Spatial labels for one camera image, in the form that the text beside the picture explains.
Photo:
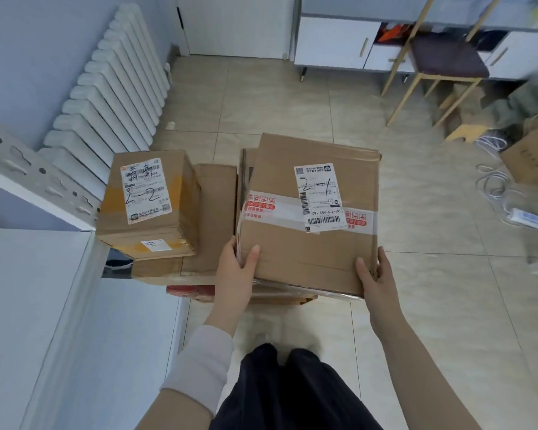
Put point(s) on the person's left hand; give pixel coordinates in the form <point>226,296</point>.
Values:
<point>233,286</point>

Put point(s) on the person's right hand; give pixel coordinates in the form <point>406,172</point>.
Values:
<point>383,300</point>

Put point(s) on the large cardboard box red tape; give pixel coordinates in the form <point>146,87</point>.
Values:
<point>278,255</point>

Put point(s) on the stack of cardboard parcels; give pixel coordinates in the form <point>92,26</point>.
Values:
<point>215,197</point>

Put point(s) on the brown box yellow tape 2-2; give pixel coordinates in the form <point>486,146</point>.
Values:
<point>116,219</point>

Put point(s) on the person's right forearm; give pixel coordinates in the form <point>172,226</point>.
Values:
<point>421,385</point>

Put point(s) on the person's dark trousers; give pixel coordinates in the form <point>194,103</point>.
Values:
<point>296,398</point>

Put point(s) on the white wristband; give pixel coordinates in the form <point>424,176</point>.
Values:
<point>201,367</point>

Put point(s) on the white power strip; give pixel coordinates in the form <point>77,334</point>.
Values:
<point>527,218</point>

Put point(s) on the light wooden step stool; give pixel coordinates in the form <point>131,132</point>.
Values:
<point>468,129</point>

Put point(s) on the open cardboard box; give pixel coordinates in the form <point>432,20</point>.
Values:
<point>531,156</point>

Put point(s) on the white radiator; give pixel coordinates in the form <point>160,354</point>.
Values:
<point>112,94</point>

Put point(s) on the grey-green cloth bag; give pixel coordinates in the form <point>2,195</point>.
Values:
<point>524,102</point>

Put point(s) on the wooden chair dark seat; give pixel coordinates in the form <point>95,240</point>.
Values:
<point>448,58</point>

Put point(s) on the white door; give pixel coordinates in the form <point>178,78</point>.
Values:
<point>237,22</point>

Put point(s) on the white grey low cabinet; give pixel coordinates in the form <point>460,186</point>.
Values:
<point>332,40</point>

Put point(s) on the orange cloth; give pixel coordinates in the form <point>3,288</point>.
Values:
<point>392,33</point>

